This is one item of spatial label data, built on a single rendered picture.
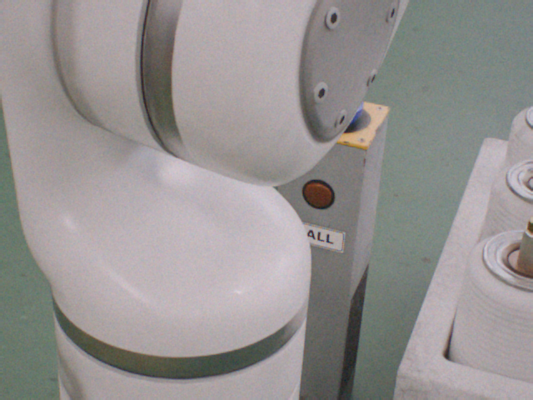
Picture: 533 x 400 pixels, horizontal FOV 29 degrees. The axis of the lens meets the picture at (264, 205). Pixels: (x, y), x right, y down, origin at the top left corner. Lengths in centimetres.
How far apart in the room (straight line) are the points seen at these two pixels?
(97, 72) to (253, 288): 9
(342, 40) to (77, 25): 7
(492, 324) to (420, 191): 57
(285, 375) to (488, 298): 43
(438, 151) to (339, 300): 59
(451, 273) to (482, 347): 11
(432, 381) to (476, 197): 27
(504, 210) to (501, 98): 73
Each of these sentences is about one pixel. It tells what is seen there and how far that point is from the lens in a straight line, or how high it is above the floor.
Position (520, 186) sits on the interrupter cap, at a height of 25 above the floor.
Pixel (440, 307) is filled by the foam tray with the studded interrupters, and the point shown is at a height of 18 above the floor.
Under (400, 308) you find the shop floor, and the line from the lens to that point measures 114.
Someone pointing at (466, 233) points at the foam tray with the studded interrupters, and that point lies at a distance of 95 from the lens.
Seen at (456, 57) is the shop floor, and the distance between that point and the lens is 171.
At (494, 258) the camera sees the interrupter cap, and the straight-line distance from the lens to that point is 79.
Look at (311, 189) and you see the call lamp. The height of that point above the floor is 27.
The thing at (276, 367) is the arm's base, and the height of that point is 46.
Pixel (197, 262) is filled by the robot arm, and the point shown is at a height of 51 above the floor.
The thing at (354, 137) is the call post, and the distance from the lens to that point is 80.
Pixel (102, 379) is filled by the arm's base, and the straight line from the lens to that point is 35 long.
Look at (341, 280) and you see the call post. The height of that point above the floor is 18.
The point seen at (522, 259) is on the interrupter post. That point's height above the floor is 26.
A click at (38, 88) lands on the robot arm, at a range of 31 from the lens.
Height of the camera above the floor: 71
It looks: 34 degrees down
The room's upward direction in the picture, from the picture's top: 3 degrees clockwise
